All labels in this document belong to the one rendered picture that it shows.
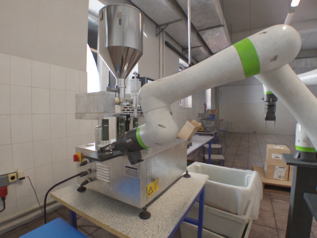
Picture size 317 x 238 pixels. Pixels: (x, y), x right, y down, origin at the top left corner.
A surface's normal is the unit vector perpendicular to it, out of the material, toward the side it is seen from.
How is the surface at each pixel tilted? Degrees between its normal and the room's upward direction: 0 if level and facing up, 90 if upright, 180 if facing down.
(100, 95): 90
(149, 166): 90
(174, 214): 0
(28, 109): 90
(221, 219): 96
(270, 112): 99
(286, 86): 104
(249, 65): 124
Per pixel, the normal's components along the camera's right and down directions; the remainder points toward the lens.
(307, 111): -0.60, 0.22
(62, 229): 0.00, -1.00
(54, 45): 0.86, 0.02
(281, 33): -0.42, -0.23
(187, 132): -0.50, 0.04
